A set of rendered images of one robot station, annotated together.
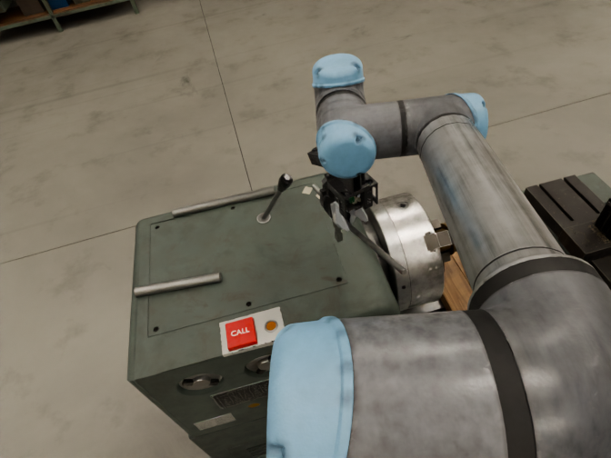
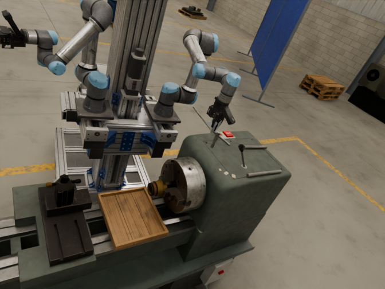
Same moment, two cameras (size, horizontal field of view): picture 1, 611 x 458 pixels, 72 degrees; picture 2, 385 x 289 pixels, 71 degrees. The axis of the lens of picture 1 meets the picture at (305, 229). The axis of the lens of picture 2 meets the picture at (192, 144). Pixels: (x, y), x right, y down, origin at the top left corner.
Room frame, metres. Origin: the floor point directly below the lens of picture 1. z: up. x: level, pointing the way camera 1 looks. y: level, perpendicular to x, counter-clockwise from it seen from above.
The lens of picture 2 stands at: (1.66, -1.00, 2.15)
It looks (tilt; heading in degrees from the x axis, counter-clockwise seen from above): 33 degrees down; 143
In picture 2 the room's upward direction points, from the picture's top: 22 degrees clockwise
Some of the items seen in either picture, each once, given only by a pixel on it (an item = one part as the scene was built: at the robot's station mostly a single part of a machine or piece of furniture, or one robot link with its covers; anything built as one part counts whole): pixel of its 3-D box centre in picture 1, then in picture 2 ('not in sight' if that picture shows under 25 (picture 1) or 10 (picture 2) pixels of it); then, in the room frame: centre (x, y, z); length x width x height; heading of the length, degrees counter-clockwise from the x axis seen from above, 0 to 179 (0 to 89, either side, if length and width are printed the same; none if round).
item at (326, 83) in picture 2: not in sight; (322, 86); (-3.58, 6.86, 0.22); 1.25 x 0.86 x 0.44; 100
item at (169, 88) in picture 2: not in sight; (169, 93); (0.04, -0.15, 1.33); 0.13 x 0.12 x 0.14; 82
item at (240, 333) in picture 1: (241, 333); (227, 134); (0.44, 0.17, 1.26); 0.06 x 0.06 x 0.02; 5
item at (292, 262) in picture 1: (265, 298); (228, 175); (0.65, 0.14, 1.06); 0.59 x 0.48 x 0.39; 95
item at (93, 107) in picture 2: not in sight; (95, 100); (0.03, -0.65, 1.21); 0.15 x 0.15 x 0.10
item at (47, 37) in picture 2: not in sight; (45, 38); (0.00, -0.94, 1.56); 0.11 x 0.08 x 0.09; 110
